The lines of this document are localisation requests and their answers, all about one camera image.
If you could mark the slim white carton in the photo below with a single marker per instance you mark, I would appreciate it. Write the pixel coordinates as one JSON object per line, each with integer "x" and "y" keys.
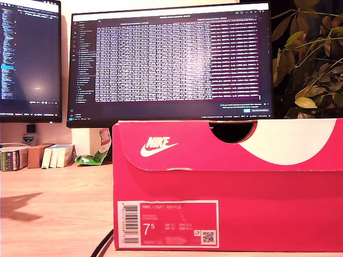
{"x": 54, "y": 158}
{"x": 46, "y": 158}

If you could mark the green plastic bag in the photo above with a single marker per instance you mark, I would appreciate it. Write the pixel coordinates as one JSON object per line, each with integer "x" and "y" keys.
{"x": 92, "y": 158}

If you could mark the wide computer monitor with terminal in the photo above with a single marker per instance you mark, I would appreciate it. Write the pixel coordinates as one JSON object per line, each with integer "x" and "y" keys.
{"x": 171, "y": 59}

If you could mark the brown cardboard box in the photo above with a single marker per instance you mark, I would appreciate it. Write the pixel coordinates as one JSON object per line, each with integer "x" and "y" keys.
{"x": 36, "y": 156}

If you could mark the small black monitor clip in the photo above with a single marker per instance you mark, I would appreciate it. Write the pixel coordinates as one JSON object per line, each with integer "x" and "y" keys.
{"x": 30, "y": 128}

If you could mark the green leafy houseplant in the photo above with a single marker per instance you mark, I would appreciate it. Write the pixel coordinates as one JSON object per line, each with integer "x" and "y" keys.
{"x": 311, "y": 69}

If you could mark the white upright box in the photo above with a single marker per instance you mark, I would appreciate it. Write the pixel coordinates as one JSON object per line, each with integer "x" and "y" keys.
{"x": 80, "y": 142}

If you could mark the green printed small box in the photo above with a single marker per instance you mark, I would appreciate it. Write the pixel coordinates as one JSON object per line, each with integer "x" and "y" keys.
{"x": 12, "y": 159}

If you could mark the dark shield-shaped badge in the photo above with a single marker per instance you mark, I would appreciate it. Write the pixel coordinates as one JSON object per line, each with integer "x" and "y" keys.
{"x": 28, "y": 138}

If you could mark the narrow-view computer monitor with code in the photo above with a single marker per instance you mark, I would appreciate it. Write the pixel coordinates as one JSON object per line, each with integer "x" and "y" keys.
{"x": 32, "y": 59}

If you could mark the red and white snack bag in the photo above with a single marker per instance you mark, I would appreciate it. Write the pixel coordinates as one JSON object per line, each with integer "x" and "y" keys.
{"x": 105, "y": 137}

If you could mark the white carton with blue print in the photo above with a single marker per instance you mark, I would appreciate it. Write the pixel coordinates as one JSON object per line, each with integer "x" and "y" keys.
{"x": 65, "y": 155}

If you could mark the red Nike shoebox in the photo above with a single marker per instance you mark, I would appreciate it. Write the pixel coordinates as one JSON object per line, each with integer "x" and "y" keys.
{"x": 241, "y": 187}

